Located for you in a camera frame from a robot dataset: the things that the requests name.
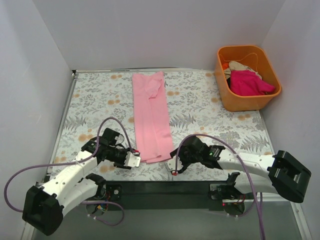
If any light pink t shirt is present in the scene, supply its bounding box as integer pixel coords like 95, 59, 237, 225
132, 71, 174, 164

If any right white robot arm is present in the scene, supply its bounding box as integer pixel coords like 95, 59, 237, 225
166, 134, 312, 203

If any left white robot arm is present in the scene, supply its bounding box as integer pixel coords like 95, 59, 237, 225
22, 128, 141, 236

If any floral patterned table mat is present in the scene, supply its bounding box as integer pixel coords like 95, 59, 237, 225
51, 70, 273, 181

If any magenta t shirt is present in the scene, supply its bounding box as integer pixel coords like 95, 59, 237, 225
230, 78, 276, 96

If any beige garment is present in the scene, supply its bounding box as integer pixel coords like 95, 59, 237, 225
222, 61, 262, 80

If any orange plastic bin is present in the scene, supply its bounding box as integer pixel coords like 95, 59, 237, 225
214, 45, 282, 112

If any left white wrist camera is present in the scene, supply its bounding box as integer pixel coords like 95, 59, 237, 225
123, 150, 141, 169

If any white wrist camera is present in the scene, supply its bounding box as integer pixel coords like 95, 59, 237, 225
164, 157, 184, 176
123, 150, 141, 169

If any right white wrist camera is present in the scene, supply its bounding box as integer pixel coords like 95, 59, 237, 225
164, 157, 184, 176

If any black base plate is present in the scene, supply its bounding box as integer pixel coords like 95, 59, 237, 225
77, 179, 258, 212

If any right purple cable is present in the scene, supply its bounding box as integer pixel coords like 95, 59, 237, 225
172, 134, 266, 240

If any purple cable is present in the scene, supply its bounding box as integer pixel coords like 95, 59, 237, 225
4, 116, 141, 227
172, 134, 266, 240

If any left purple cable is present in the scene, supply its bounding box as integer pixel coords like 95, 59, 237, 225
4, 116, 141, 227

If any aluminium frame rail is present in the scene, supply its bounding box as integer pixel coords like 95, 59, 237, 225
22, 175, 308, 240

